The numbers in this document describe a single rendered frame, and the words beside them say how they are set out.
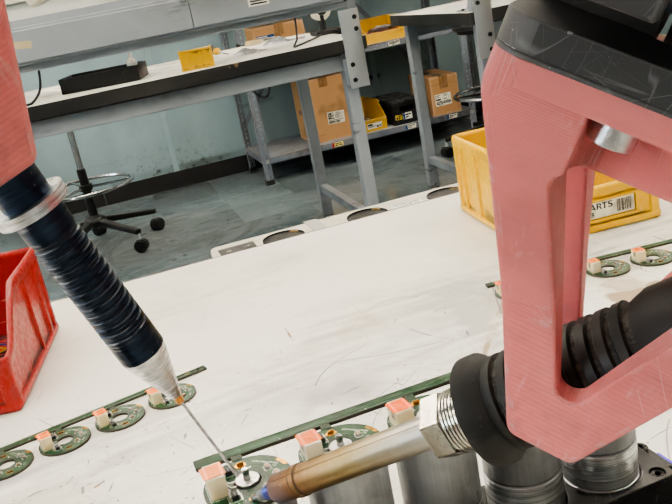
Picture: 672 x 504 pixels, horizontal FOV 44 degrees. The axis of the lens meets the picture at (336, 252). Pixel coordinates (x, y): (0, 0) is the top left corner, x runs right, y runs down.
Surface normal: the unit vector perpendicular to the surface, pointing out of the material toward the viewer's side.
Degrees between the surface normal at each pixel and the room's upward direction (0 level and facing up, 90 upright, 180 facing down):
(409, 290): 0
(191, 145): 90
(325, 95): 90
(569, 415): 98
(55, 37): 90
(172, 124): 90
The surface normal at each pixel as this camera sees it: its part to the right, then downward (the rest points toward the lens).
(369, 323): -0.18, -0.93
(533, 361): -0.45, 0.49
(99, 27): 0.30, 0.25
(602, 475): -0.22, 0.35
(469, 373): -0.08, -0.80
